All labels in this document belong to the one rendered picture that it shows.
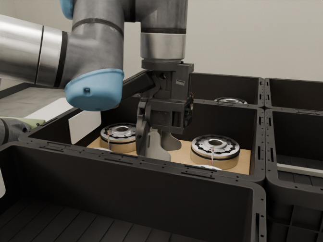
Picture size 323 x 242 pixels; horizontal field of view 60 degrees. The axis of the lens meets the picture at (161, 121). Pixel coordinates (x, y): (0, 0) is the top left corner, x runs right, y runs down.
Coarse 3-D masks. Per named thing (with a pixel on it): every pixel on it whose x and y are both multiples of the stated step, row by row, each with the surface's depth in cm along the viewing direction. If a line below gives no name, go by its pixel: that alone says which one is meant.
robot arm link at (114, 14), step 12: (60, 0) 40; (72, 0) 40; (84, 0) 39; (96, 0) 38; (108, 0) 39; (120, 0) 41; (132, 0) 41; (72, 12) 41; (84, 12) 38; (96, 12) 38; (108, 12) 38; (120, 12) 40; (132, 12) 42; (72, 24) 40; (120, 24) 40
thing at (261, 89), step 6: (144, 72) 95; (132, 78) 86; (240, 78) 89; (246, 78) 88; (252, 78) 87; (258, 78) 87; (258, 90) 74; (258, 96) 69; (216, 102) 65; (222, 102) 65; (228, 102) 65; (258, 102) 65
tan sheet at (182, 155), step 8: (96, 144) 67; (184, 144) 67; (128, 152) 63; (136, 152) 63; (168, 152) 63; (176, 152) 63; (184, 152) 63; (240, 152) 63; (248, 152) 63; (176, 160) 60; (184, 160) 60; (240, 160) 60; (248, 160) 60; (232, 168) 57; (240, 168) 57; (248, 168) 57
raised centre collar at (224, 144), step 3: (210, 138) 61; (213, 138) 61; (216, 138) 61; (219, 138) 61; (204, 141) 60; (207, 141) 60; (210, 141) 61; (213, 141) 61; (216, 141) 61; (219, 141) 61; (222, 141) 60; (225, 141) 60; (204, 144) 59; (207, 144) 59; (222, 144) 59; (225, 144) 59; (207, 147) 58; (210, 147) 58; (216, 147) 58; (219, 147) 58; (222, 147) 58; (225, 147) 58
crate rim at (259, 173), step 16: (64, 112) 58; (256, 128) 51; (48, 144) 45; (64, 144) 45; (256, 144) 45; (144, 160) 40; (160, 160) 40; (256, 160) 40; (224, 176) 37; (240, 176) 36; (256, 176) 36
